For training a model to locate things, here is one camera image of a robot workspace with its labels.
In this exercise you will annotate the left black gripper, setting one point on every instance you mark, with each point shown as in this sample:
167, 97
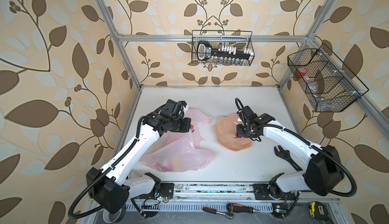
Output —
187, 125

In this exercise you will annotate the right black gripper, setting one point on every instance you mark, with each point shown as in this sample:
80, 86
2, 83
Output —
239, 133

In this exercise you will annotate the peach scalloped plastic plate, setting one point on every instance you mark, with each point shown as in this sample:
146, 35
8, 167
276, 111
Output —
226, 133

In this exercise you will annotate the pink plastic bag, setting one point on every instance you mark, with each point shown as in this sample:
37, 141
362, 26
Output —
180, 152

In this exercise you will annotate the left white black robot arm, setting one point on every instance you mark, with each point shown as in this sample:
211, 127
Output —
109, 186

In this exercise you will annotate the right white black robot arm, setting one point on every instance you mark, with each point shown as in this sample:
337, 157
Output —
318, 169

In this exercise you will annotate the black adjustable wrench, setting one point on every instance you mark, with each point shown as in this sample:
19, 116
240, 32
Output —
285, 155

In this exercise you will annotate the clear bottle red cap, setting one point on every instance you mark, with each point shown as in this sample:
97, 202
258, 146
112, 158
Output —
302, 73

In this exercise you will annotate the black socket holder tool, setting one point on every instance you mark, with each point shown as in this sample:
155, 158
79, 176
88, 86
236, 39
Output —
205, 51

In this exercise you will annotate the orange black screwdriver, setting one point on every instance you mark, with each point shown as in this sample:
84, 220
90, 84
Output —
237, 208

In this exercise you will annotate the red black ratchet wrench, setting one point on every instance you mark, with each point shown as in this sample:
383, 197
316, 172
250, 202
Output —
227, 214

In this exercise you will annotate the yellow black tape measure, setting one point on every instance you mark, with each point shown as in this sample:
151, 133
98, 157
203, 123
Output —
319, 211

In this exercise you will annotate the black tape roll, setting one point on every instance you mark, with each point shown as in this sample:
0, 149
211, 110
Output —
115, 218

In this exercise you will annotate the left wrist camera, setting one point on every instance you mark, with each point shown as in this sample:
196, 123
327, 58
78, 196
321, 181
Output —
176, 108

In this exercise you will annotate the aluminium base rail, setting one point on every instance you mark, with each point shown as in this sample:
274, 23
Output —
192, 195

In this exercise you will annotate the black wire basket centre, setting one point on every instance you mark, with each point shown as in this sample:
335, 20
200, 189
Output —
237, 38

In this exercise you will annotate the black wire basket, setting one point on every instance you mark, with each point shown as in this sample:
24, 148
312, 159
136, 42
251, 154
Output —
338, 85
237, 38

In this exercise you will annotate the black wire basket right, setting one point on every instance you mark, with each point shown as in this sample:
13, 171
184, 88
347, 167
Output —
338, 85

